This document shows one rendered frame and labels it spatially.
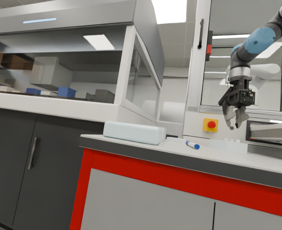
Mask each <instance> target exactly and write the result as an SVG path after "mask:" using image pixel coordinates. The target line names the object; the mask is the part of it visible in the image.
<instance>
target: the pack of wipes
mask: <svg viewBox="0 0 282 230"><path fill-rule="evenodd" d="M103 135H104V136H105V137H110V138H115V139H121V140H126V141H134V142H139V143H145V144H150V145H157V144H159V143H160V142H161V140H162V130H161V129H160V128H157V127H151V126H145V125H137V124H130V123H122V122H115V121H106V122H105V125H104V130H103Z"/></svg>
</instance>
